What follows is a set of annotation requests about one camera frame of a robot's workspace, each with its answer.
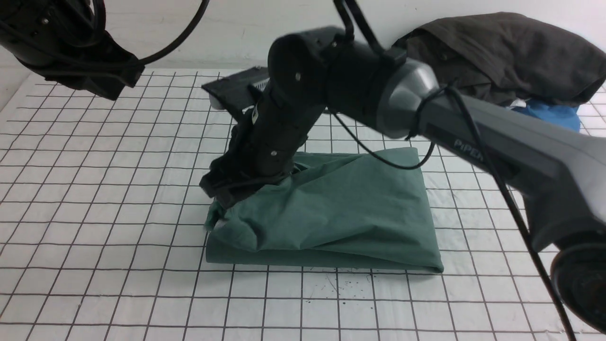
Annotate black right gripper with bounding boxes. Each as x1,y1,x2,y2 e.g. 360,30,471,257
199,99,314,209

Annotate green long sleeve shirt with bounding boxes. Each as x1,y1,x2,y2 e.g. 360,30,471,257
205,153,444,273

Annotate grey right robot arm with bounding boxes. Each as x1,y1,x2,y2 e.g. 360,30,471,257
200,27,606,340

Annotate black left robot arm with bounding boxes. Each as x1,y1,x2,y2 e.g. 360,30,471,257
0,0,144,100

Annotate dark brown crumpled garment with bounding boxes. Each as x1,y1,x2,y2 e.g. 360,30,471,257
394,12,606,107

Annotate blue garment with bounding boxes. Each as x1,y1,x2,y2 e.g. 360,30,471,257
507,99,581,133

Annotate black left camera cable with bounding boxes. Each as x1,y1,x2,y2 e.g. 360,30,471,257
0,0,210,76

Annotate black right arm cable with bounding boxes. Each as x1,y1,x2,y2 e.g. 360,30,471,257
327,0,578,341

